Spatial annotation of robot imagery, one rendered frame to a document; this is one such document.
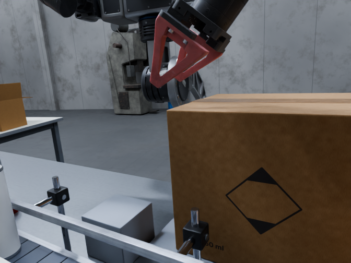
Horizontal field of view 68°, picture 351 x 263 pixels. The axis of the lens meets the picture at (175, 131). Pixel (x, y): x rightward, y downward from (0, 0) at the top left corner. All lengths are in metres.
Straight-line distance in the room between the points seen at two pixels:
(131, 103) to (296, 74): 4.45
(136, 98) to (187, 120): 6.79
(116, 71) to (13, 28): 5.12
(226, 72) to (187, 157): 7.21
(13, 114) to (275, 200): 2.37
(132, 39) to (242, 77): 3.13
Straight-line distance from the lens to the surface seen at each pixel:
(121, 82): 7.42
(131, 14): 1.02
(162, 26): 0.31
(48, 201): 0.56
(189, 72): 0.42
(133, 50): 7.14
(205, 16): 0.34
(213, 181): 0.43
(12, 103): 2.58
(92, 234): 0.43
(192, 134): 0.42
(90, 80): 9.41
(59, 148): 2.90
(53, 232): 0.71
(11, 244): 0.57
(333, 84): 7.74
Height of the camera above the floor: 1.18
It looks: 14 degrees down
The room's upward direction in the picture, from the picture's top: 4 degrees counter-clockwise
